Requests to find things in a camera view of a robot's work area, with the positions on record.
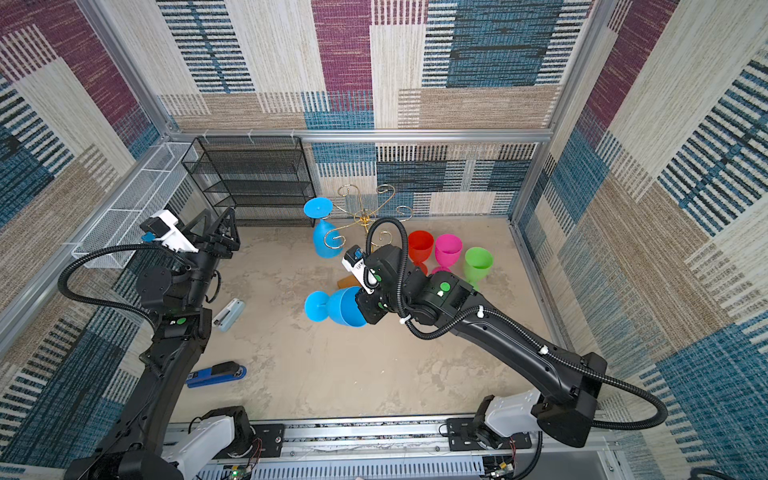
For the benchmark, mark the wooden rack base board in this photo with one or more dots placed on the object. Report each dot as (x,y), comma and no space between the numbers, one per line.
(348,282)

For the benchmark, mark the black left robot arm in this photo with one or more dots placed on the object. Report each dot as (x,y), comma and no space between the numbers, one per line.
(172,303)

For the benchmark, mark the blue wine glass front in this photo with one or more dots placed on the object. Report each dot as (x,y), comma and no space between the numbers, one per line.
(340,307)

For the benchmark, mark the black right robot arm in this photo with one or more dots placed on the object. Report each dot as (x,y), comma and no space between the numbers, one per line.
(562,402)

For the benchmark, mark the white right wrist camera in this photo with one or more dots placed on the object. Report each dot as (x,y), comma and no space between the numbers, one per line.
(354,263)

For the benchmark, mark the blue black stapler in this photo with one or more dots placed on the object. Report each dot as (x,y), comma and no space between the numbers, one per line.
(220,373)

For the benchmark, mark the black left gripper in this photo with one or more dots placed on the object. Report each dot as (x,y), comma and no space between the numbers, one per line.
(221,248)

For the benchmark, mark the green wine glass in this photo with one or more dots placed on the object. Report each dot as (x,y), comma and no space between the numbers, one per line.
(478,262)

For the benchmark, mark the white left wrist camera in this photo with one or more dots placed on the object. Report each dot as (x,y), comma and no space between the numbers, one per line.
(162,227)

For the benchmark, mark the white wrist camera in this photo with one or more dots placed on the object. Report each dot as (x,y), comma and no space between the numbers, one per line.
(354,263)
(162,227)

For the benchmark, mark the black mesh wall shelf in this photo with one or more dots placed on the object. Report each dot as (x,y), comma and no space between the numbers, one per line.
(266,180)

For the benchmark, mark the gold wire glass rack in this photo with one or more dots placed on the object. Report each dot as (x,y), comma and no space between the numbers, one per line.
(363,217)

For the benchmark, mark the white mesh wall basket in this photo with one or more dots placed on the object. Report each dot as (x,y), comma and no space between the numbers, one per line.
(160,183)

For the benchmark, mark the blue wine glass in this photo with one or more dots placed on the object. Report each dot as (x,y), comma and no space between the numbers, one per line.
(340,307)
(324,231)

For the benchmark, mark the red wine glass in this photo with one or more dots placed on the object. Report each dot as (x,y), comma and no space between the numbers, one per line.
(420,246)

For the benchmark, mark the magenta wine glass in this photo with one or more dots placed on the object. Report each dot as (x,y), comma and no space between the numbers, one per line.
(447,251)

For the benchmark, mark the light blue stapler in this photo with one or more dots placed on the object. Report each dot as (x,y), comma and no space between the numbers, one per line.
(226,318)

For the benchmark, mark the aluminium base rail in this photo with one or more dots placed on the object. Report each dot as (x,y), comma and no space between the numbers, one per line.
(407,447)

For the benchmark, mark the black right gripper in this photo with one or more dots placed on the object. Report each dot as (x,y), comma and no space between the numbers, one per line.
(369,303)

